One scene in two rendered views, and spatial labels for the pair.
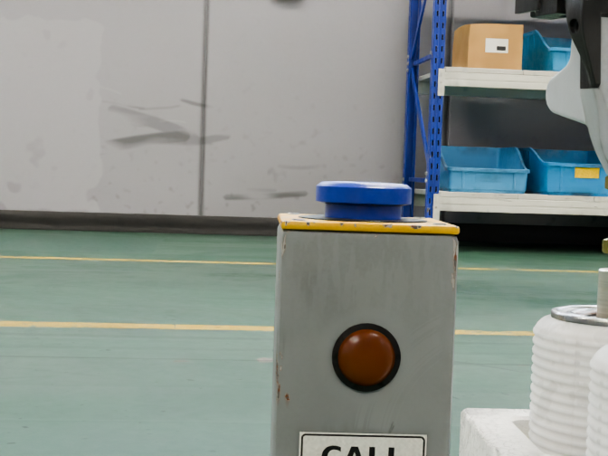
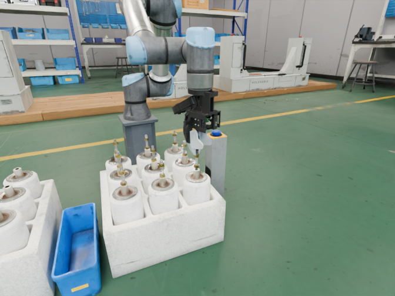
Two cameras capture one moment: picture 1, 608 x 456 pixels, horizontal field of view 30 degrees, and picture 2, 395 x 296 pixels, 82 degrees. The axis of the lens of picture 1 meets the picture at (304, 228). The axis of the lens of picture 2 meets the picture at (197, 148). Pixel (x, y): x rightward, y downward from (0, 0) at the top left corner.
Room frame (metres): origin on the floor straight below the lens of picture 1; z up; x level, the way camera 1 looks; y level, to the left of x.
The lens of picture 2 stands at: (1.30, -0.42, 0.66)
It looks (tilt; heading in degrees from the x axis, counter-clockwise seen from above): 24 degrees down; 160
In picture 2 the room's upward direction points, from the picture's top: straight up
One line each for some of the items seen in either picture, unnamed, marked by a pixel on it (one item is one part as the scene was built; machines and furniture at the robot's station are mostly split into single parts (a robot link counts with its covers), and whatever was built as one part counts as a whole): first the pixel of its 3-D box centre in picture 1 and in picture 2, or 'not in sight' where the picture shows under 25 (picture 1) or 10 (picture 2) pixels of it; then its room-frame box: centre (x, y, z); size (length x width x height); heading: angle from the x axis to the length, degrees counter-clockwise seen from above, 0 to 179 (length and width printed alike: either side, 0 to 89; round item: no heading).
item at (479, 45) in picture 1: (486, 50); not in sight; (5.11, -0.79, 0.89); 0.31 x 0.24 x 0.20; 6
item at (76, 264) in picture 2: not in sight; (81, 246); (0.66, -0.58, 0.06); 0.30 x 0.11 x 0.12; 3
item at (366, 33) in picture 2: not in sight; (364, 33); (-1.66, 3.64, 0.87); 0.41 x 0.17 x 0.25; 96
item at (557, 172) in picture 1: (567, 171); not in sight; (5.20, -1.20, 0.36); 0.50 x 0.38 x 0.21; 7
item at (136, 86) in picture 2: not in sight; (135, 86); (0.03, -0.30, 0.47); 0.13 x 0.12 x 0.14; 89
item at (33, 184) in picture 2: not in sight; (27, 198); (0.46, -0.76, 0.16); 0.10 x 0.10 x 0.18
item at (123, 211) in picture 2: not in sight; (129, 216); (0.69, -0.42, 0.16); 0.10 x 0.10 x 0.18
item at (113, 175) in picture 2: not in sight; (121, 174); (0.57, -0.43, 0.25); 0.08 x 0.08 x 0.01
